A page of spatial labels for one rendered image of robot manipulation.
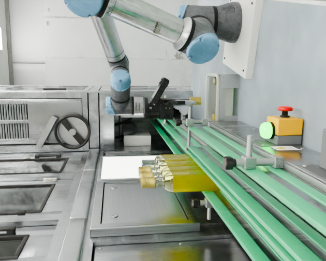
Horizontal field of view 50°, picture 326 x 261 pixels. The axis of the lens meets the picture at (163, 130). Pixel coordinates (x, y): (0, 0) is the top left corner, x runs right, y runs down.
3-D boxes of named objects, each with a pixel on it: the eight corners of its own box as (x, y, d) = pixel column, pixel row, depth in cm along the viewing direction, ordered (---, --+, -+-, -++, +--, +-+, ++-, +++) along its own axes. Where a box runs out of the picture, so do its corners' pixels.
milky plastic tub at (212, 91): (222, 123, 157) (204, 123, 156) (224, 73, 153) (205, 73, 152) (236, 129, 140) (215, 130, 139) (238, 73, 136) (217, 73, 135)
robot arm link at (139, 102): (133, 96, 143) (134, 97, 135) (144, 96, 144) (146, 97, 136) (133, 113, 145) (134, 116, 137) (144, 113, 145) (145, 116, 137)
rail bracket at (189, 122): (205, 148, 138) (174, 148, 136) (206, 106, 135) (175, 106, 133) (207, 149, 135) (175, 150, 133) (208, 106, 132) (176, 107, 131)
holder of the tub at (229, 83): (223, 134, 158) (206, 135, 157) (225, 73, 153) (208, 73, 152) (236, 142, 141) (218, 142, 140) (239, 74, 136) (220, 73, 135)
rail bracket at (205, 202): (231, 215, 111) (190, 217, 109) (232, 194, 110) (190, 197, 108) (235, 220, 107) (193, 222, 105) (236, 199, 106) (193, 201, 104)
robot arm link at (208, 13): (209, -1, 131) (174, -2, 129) (217, 17, 122) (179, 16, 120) (204, 28, 140) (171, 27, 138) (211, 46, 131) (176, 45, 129)
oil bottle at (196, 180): (224, 185, 115) (161, 187, 112) (225, 169, 115) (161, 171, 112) (230, 190, 110) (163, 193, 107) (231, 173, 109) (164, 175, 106)
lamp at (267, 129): (267, 136, 96) (256, 136, 95) (268, 120, 95) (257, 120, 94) (274, 140, 91) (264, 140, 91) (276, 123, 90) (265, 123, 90)
